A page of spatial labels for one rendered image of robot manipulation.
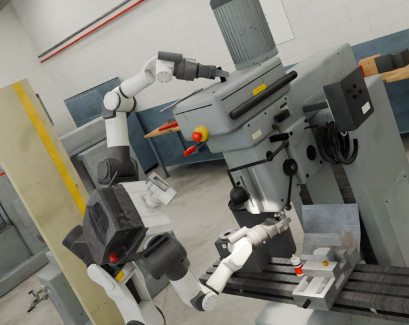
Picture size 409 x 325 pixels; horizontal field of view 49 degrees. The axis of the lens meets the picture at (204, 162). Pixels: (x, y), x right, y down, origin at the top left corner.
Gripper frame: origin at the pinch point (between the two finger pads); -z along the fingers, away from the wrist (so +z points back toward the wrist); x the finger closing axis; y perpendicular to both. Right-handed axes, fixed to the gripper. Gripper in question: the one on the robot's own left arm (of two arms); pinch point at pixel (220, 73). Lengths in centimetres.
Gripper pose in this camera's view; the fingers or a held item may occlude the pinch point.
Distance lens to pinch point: 187.5
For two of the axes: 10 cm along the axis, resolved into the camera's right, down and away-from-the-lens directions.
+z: -9.8, -0.9, -1.8
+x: 1.6, 2.1, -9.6
